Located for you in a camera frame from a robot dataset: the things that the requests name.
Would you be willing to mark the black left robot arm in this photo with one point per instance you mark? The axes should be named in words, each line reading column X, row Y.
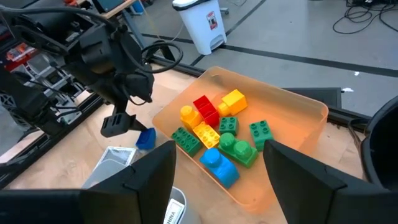
column 28, row 102

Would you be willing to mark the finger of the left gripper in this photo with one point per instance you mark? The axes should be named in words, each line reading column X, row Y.
column 119, row 124

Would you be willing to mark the blue toy brick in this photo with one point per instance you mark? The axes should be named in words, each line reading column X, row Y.
column 146, row 138
column 219, row 168

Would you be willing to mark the black round bucket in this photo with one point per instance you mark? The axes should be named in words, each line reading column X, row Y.
column 382, row 146

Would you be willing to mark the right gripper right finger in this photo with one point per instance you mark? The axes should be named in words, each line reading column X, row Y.
column 311, row 193

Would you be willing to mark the dark green toy brick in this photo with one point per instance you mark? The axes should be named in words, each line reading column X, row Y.
column 228, row 126

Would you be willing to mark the small green toy brick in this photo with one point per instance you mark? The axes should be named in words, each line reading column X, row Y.
column 261, row 133

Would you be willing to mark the orange translucent plastic bin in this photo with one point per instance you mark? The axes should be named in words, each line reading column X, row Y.
column 280, row 102

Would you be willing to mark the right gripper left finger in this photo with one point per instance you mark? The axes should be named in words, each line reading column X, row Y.
column 124, row 199

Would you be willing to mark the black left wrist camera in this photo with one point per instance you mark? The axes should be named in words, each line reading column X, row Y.
column 98, row 51

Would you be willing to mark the white trash bin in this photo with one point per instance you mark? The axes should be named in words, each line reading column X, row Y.
column 205, row 28

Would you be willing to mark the wooden desk top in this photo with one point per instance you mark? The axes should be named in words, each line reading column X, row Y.
column 118, row 9

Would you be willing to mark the silver metal bracket plate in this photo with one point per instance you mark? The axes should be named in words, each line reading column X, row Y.
column 70, row 116

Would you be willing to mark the orange toy brick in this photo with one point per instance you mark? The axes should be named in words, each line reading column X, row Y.
column 189, row 118

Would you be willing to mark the flat green toy brick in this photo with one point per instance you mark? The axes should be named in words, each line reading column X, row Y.
column 186, row 141

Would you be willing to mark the red toy brick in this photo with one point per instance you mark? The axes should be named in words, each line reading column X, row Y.
column 206, row 110

